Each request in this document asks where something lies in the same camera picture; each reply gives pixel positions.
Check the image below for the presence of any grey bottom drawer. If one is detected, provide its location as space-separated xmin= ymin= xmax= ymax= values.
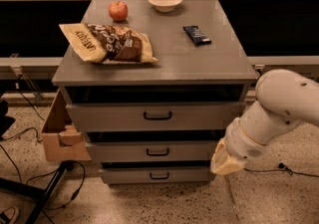
xmin=99 ymin=166 xmax=214 ymax=185

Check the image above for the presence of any cardboard box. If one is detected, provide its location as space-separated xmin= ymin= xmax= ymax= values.
xmin=41 ymin=91 xmax=91 ymax=161

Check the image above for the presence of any black cable on floor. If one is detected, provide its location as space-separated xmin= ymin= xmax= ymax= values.
xmin=243 ymin=162 xmax=319 ymax=179
xmin=0 ymin=74 xmax=46 ymax=184

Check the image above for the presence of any white sneaker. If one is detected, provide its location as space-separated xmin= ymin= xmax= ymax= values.
xmin=0 ymin=206 xmax=19 ymax=224

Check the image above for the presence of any red apple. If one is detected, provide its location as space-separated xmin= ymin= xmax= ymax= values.
xmin=108 ymin=1 xmax=129 ymax=22

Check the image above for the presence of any grey top drawer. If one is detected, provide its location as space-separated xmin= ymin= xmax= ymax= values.
xmin=67 ymin=103 xmax=245 ymax=132

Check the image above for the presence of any grey drawer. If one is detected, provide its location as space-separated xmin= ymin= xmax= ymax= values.
xmin=67 ymin=103 xmax=245 ymax=132
xmin=99 ymin=166 xmax=214 ymax=185
xmin=86 ymin=140 xmax=216 ymax=162

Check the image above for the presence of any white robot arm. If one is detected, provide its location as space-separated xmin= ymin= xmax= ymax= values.
xmin=210 ymin=70 xmax=319 ymax=175

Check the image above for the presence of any black cable on left floor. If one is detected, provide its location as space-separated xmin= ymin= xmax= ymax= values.
xmin=0 ymin=74 xmax=46 ymax=184

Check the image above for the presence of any brown and cream chip bag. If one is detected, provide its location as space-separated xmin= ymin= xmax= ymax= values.
xmin=59 ymin=23 xmax=158 ymax=64

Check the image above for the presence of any grey drawer cabinet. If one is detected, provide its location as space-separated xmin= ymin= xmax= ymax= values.
xmin=53 ymin=0 xmax=257 ymax=170

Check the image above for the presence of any grey middle drawer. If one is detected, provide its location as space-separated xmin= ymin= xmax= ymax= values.
xmin=86 ymin=140 xmax=216 ymax=162

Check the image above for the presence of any black cable on right floor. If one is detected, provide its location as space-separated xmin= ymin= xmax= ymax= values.
xmin=243 ymin=162 xmax=319 ymax=179

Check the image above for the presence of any white bowl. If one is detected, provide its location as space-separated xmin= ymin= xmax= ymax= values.
xmin=148 ymin=0 xmax=183 ymax=13

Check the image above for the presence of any black stand leg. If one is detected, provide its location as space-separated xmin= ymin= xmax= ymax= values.
xmin=0 ymin=160 xmax=73 ymax=224

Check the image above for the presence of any dark blue snack bar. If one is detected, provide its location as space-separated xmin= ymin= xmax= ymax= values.
xmin=182 ymin=25 xmax=212 ymax=46

